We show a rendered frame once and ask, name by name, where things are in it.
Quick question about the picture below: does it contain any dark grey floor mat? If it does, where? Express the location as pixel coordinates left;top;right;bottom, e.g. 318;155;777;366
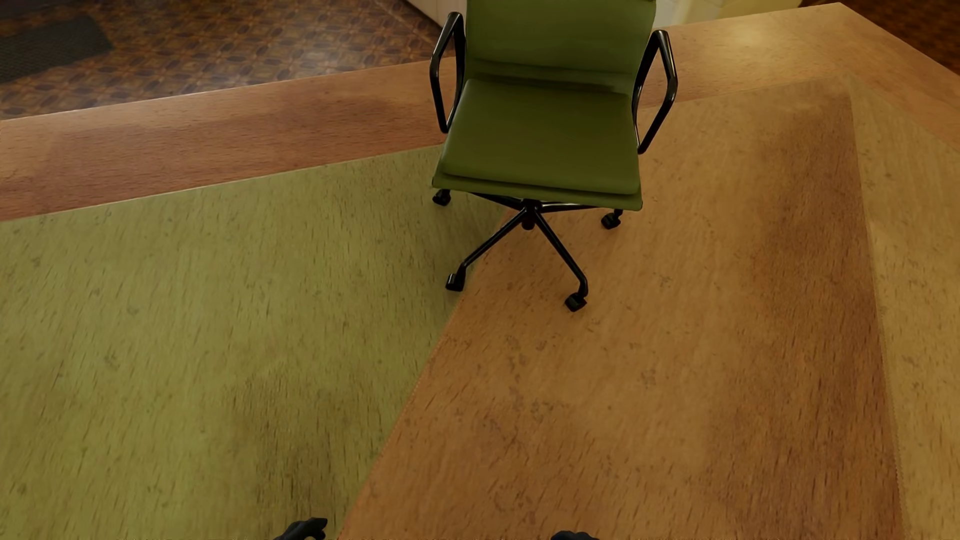
0;15;116;85

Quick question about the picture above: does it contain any dark yellow green office chair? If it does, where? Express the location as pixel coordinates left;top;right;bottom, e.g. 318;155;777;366
429;0;680;314

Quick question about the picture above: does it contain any green and orange patchwork rug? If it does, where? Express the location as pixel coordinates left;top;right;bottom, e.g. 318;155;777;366
0;2;960;540

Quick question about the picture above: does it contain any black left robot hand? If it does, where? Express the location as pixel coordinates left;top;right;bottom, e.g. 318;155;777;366
273;517;330;540

